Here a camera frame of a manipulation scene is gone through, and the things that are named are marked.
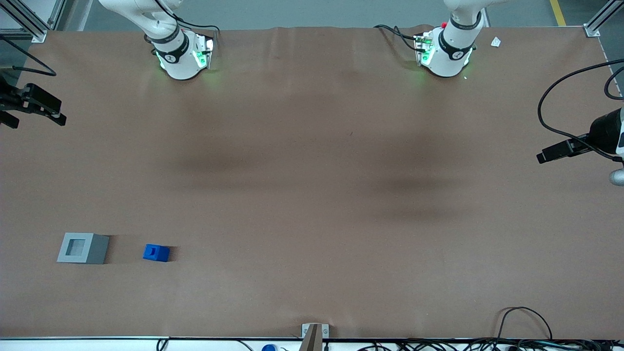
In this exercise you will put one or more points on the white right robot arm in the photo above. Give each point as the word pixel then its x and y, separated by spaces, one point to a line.
pixel 178 53

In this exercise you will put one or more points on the small white paper scrap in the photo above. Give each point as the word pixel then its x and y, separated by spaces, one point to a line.
pixel 496 42

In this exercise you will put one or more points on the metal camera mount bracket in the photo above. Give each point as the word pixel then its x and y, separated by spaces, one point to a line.
pixel 314 336

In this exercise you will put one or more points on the small blue plastic part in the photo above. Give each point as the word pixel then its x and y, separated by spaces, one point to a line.
pixel 156 252

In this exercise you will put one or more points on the brown table cover sheet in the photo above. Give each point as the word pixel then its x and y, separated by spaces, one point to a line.
pixel 312 195

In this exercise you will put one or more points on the blue round cap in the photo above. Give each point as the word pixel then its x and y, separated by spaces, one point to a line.
pixel 268 347

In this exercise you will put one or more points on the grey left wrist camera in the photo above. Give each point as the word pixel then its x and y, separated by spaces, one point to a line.
pixel 617 177

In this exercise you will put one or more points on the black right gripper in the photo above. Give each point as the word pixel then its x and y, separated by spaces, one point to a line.
pixel 10 98

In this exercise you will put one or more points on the gray square base block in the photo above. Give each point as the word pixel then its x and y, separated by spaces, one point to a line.
pixel 83 248

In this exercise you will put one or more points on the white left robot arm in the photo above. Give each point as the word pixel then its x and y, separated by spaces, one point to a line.
pixel 451 48

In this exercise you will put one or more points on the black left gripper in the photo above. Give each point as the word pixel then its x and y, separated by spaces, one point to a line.
pixel 603 130

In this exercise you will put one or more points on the aluminium frame profile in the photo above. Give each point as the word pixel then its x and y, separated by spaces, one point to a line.
pixel 29 19
pixel 602 19

